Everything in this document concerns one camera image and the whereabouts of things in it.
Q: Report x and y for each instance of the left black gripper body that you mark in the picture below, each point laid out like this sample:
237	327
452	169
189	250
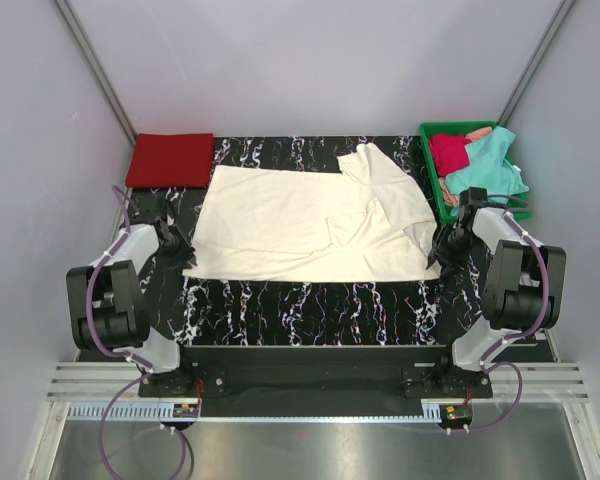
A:
174	253

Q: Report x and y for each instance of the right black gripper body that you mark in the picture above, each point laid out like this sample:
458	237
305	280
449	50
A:
457	244

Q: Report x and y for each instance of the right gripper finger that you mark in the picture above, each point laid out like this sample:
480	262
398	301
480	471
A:
432	257
447	270

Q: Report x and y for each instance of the cream white t shirt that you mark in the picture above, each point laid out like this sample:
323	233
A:
368	222

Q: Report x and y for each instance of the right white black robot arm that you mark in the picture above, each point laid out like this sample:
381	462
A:
522	293

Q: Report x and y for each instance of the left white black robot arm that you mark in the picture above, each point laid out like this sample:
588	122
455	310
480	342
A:
109	313

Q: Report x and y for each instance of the salmon pink t shirt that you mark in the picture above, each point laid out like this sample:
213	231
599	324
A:
449	198

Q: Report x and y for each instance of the green plastic bin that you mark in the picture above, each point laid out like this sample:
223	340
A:
446	214

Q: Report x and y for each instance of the teal t shirt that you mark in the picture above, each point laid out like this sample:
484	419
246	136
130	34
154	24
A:
489	167

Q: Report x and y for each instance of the magenta t shirt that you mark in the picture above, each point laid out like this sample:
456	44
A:
449	153

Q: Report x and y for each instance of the folded red t shirt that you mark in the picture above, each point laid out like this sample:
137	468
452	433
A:
171	161

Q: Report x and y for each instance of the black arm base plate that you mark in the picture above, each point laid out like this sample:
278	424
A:
356	379

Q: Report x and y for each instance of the aluminium rail frame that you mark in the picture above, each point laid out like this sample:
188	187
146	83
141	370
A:
539	382

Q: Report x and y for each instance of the grey slotted cable duct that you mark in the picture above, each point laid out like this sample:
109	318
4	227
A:
179	412

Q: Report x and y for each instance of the left aluminium corner post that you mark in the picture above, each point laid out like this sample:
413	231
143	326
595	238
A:
89	55

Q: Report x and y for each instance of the aluminium corner post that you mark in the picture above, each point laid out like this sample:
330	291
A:
540	53
89	55

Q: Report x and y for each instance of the right aluminium corner post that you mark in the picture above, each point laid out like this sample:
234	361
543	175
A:
540	53

